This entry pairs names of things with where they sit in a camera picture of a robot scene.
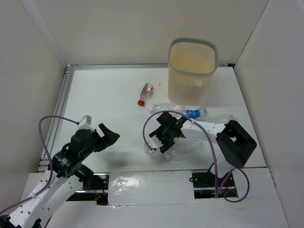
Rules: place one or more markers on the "capless clear bottle right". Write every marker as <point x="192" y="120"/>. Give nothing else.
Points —
<point x="220" y="119"/>

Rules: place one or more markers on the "blue-labelled blue-capped bottle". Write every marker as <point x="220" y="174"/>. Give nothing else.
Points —
<point x="194" y="114"/>

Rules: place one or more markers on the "small red-capped bottle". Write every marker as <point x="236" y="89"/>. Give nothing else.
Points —
<point x="146" y="93"/>

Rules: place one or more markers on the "clear bottle near bin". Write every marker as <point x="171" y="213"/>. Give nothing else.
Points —
<point x="166" y="107"/>

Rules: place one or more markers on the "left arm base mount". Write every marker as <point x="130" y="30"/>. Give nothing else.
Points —
<point x="97" y="192"/>

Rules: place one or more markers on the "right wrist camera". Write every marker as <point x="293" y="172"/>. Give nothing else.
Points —
<point x="153" y="143"/>

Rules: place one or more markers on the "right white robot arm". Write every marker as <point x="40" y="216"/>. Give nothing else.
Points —
<point x="231" y="145"/>

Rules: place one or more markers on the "aluminium frame rail left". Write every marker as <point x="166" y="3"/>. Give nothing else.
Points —
<point x="60" y="131"/>

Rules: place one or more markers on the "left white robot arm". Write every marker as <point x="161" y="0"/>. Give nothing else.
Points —
<point x="65" y="175"/>

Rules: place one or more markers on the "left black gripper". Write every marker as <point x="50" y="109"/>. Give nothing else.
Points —
<point x="99" y="138"/>

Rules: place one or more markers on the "clear bottle white cap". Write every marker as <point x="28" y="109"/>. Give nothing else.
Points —
<point x="184" y="149"/>
<point x="154" y="152"/>

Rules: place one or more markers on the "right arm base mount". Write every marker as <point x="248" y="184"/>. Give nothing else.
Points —
<point x="204" y="186"/>

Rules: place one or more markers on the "clear bottle front white cap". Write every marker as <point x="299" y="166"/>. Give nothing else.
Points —
<point x="184" y="149"/>

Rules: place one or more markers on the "glossy white tape sheet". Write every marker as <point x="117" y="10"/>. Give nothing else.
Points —
<point x="150" y="188"/>

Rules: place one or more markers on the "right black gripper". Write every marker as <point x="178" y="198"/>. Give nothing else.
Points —
<point x="166" y="146"/>

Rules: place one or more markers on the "beige mesh waste bin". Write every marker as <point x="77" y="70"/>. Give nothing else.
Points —
<point x="191" y="64"/>

